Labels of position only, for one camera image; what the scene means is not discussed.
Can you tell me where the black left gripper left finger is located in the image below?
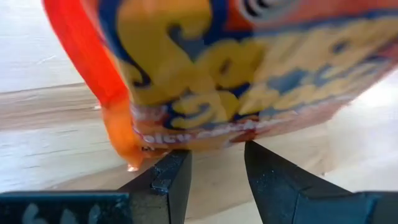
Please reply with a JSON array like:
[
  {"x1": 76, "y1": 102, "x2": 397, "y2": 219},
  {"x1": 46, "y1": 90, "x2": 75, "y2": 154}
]
[{"x1": 0, "y1": 149, "x2": 193, "y2": 224}]

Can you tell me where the red-orange spicy noodle pack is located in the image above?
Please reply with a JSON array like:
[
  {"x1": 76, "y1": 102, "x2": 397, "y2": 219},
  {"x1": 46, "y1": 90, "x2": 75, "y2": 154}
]
[{"x1": 42, "y1": 0, "x2": 398, "y2": 172}]

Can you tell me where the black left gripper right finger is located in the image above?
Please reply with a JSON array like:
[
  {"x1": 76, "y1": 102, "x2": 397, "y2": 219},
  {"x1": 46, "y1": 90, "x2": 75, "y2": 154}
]
[{"x1": 244, "y1": 140, "x2": 398, "y2": 224}]

